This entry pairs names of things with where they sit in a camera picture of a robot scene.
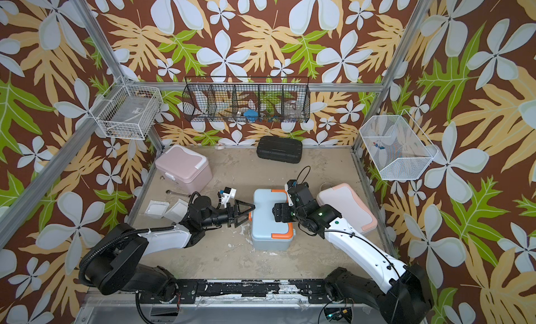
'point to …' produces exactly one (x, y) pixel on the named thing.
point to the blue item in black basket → (251, 115)
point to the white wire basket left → (127, 112)
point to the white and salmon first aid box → (341, 197)
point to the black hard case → (280, 149)
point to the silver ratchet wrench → (170, 192)
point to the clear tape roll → (220, 146)
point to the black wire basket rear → (247, 98)
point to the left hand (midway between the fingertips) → (254, 210)
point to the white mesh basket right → (395, 147)
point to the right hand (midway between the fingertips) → (279, 209)
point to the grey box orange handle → (269, 234)
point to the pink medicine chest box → (188, 170)
